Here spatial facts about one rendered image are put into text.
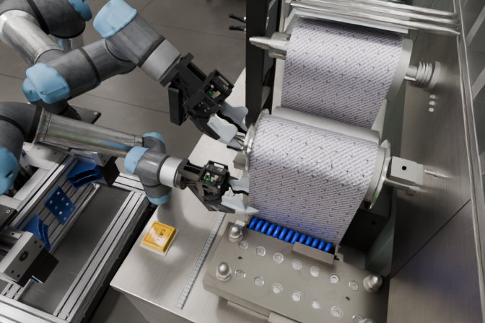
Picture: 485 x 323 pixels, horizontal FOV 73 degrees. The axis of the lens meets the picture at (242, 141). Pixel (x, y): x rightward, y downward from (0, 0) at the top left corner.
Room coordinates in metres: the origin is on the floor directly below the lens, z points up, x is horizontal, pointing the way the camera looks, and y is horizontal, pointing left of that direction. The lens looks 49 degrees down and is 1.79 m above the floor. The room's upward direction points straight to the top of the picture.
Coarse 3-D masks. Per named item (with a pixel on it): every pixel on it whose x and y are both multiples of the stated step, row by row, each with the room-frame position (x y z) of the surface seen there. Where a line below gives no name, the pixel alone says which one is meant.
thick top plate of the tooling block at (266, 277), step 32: (224, 256) 0.30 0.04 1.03; (256, 256) 0.30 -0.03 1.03; (288, 256) 0.30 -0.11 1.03; (224, 288) 0.23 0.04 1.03; (256, 288) 0.23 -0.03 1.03; (288, 288) 0.23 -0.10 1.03; (320, 288) 0.23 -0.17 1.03; (352, 288) 0.23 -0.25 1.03; (384, 288) 0.23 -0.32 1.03; (320, 320) 0.17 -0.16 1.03; (352, 320) 0.17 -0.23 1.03; (384, 320) 0.17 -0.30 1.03
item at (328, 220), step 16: (256, 192) 0.41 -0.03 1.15; (272, 192) 0.40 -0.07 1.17; (288, 192) 0.38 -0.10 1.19; (272, 208) 0.39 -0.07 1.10; (288, 208) 0.38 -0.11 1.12; (304, 208) 0.37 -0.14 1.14; (320, 208) 0.36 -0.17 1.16; (336, 208) 0.35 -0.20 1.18; (352, 208) 0.34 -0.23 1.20; (288, 224) 0.38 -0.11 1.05; (304, 224) 0.37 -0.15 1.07; (320, 224) 0.35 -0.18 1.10; (336, 224) 0.34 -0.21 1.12; (320, 240) 0.35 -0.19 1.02; (336, 240) 0.34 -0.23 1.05
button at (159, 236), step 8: (152, 224) 0.44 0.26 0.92; (160, 224) 0.44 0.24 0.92; (152, 232) 0.42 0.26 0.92; (160, 232) 0.42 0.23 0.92; (168, 232) 0.42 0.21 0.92; (144, 240) 0.39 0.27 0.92; (152, 240) 0.39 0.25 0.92; (160, 240) 0.39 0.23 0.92; (168, 240) 0.39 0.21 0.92; (152, 248) 0.38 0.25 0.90; (160, 248) 0.37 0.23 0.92
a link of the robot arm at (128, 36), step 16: (112, 0) 0.56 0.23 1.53; (96, 16) 0.54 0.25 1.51; (112, 16) 0.53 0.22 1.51; (128, 16) 0.54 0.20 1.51; (112, 32) 0.52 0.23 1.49; (128, 32) 0.52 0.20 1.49; (144, 32) 0.53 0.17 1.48; (112, 48) 0.54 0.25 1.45; (128, 48) 0.51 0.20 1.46; (144, 48) 0.51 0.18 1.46
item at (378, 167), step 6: (252, 132) 0.46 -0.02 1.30; (378, 150) 0.40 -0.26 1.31; (384, 150) 0.41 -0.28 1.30; (378, 156) 0.39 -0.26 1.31; (384, 156) 0.39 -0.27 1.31; (378, 162) 0.37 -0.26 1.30; (378, 168) 0.36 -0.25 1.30; (372, 174) 0.36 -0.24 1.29; (378, 174) 0.35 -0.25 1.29; (372, 180) 0.35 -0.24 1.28; (378, 180) 0.35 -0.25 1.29; (372, 186) 0.34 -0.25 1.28; (372, 192) 0.34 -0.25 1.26; (366, 198) 0.34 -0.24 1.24
